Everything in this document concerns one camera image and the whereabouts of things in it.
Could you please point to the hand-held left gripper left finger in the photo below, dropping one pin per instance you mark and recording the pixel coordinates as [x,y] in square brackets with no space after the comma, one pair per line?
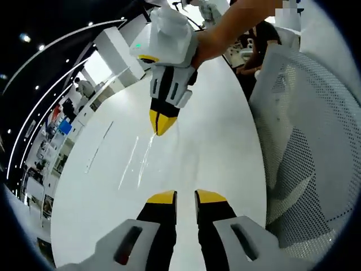
[124,245]

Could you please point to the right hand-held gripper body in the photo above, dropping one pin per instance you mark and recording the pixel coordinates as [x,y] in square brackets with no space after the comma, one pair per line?
[166,39]

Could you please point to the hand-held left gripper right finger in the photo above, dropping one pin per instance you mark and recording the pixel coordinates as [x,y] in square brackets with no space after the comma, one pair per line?
[242,245]

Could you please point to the clear resealable bag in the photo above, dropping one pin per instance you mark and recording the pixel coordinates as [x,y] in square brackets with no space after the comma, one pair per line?
[163,163]

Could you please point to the white square pillar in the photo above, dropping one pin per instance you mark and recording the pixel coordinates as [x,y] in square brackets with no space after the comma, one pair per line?
[118,56]

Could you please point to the blue box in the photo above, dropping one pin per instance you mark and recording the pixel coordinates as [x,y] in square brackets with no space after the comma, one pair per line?
[65,126]

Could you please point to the white mesh chair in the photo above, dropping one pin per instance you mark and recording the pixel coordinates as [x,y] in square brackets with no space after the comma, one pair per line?
[310,141]

